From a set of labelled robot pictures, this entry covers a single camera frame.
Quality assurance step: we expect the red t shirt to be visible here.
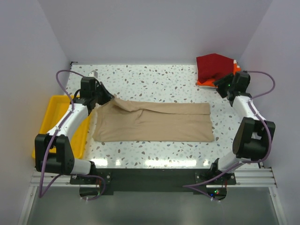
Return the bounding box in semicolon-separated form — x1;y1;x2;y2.
196;53;234;83

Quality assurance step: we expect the beige t shirt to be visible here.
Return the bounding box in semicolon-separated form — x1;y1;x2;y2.
93;98;214;143

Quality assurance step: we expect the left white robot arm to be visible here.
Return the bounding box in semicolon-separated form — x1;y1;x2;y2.
35;77;114;184

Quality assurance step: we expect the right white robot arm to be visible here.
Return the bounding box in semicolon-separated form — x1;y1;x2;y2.
209;71;276;184

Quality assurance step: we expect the orange folded t shirt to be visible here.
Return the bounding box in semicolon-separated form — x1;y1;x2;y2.
196;60;241;88

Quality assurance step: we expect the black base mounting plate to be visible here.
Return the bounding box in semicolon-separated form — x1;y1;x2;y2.
70;167;235;197

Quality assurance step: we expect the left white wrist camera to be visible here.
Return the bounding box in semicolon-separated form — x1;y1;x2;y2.
89;70;98;78

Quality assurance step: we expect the aluminium frame rail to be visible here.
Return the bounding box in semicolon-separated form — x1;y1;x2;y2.
19;165;286;225

